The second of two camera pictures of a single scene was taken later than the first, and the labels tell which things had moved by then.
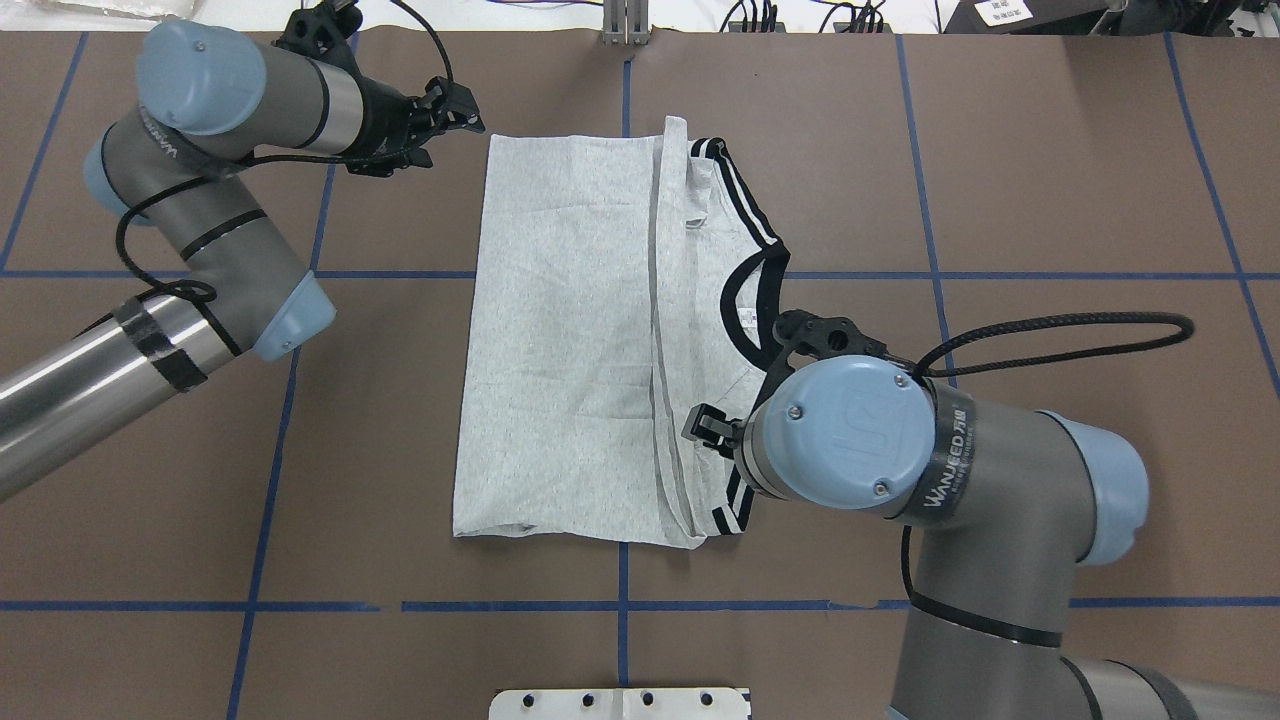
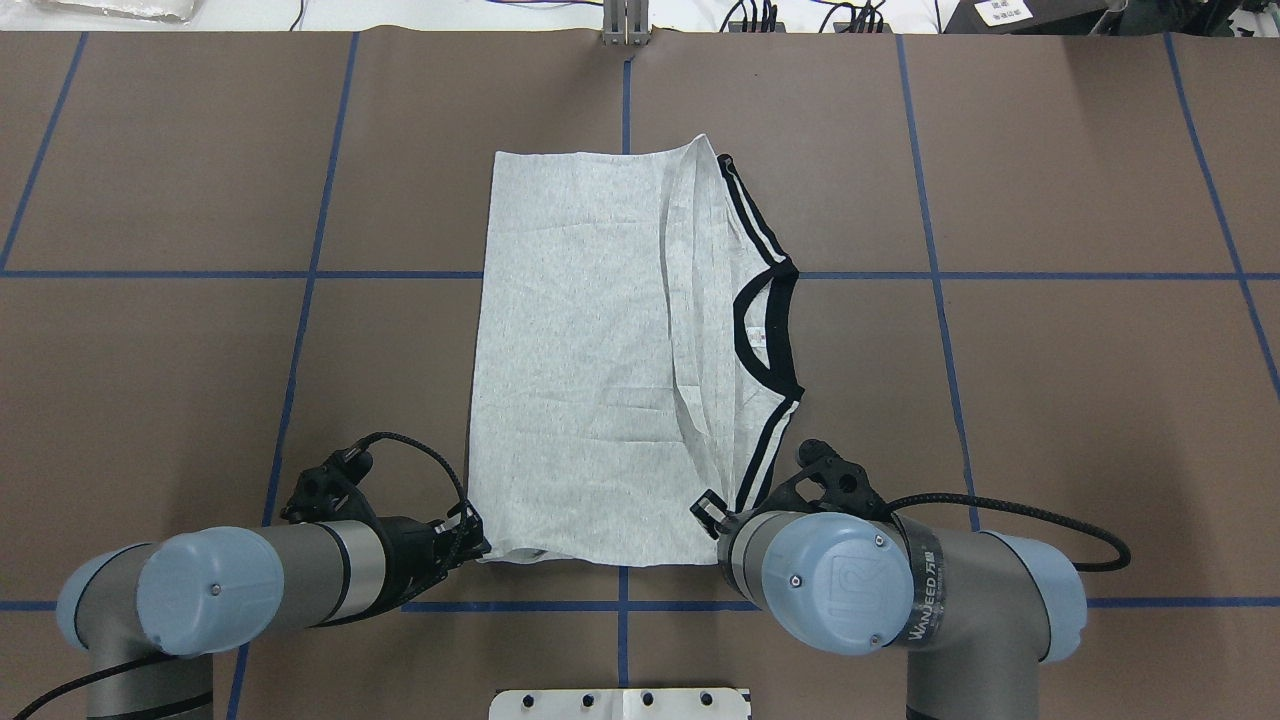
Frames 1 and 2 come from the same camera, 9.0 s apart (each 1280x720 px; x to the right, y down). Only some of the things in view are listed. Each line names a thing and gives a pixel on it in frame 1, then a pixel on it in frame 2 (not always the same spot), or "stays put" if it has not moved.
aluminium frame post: (626, 22) stays put
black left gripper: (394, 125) to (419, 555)
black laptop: (1021, 16) stays put
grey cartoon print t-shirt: (620, 281) stays put
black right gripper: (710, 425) to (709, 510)
